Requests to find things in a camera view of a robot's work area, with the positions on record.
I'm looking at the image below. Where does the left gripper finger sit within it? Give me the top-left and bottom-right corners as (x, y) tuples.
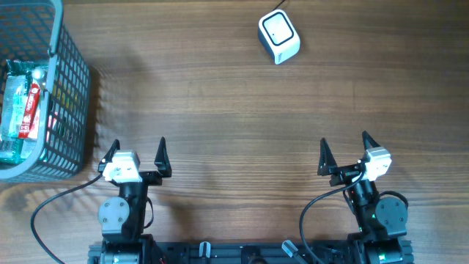
(97, 139), (120, 173)
(154, 136), (172, 177)

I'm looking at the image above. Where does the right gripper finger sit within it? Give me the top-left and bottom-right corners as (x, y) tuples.
(362, 131), (380, 150)
(317, 138), (338, 175)

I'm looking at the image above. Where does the red coffee stick sachet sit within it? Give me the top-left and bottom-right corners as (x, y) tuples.
(18, 82), (41, 139)

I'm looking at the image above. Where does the green sponge package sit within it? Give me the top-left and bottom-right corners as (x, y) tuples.
(1, 59), (48, 164)

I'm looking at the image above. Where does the yellow dish soap bottle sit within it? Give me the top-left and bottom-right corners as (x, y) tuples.
(32, 67), (47, 90)

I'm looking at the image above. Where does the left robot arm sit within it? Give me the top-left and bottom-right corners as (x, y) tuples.
(88, 137), (172, 264)

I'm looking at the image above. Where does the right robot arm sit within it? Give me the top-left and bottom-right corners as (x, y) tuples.
(314, 131), (414, 264)

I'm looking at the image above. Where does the white barcode scanner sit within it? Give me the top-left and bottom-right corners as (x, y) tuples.
(258, 9), (300, 65)

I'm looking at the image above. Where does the grey plastic mesh basket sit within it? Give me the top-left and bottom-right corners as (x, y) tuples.
(1, 0), (91, 183)

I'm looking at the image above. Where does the right camera cable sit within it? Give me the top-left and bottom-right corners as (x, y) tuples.
(298, 169), (366, 264)

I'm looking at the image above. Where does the camera cable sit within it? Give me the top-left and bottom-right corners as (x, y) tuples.
(298, 169), (366, 264)
(30, 172), (105, 264)

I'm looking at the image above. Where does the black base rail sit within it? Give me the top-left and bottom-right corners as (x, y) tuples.
(88, 240), (414, 263)

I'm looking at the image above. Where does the left camera cable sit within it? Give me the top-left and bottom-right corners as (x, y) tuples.
(30, 172), (105, 264)

